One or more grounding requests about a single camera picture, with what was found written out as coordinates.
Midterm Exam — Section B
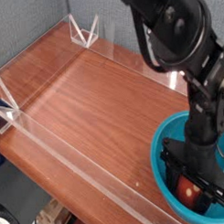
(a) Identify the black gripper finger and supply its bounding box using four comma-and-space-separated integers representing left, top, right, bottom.
165, 161, 180, 193
195, 194, 212, 215

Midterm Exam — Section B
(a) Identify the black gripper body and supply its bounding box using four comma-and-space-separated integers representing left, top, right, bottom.
161, 138, 224, 207

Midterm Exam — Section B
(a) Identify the red white toy mushroom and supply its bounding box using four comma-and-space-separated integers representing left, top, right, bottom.
176, 176, 202, 209

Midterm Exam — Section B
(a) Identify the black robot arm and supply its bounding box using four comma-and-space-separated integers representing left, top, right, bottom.
122, 0, 224, 214

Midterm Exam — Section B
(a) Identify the blue plastic bowl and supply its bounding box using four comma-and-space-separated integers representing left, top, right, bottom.
150, 111, 224, 224

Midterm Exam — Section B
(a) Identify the clear acrylic front barrier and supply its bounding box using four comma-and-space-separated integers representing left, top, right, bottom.
0, 77, 182, 224

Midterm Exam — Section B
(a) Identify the clear acrylic barrier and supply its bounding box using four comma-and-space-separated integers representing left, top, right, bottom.
0, 77, 182, 224
68, 15, 187, 95

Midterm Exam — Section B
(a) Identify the wooden block under table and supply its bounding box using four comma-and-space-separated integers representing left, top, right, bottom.
37, 198, 72, 224

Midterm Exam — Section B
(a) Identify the clear acrylic back barrier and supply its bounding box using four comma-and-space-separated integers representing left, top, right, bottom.
68, 15, 187, 95

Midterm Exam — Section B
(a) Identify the black white object bottom left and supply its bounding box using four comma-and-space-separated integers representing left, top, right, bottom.
0, 204, 19, 224

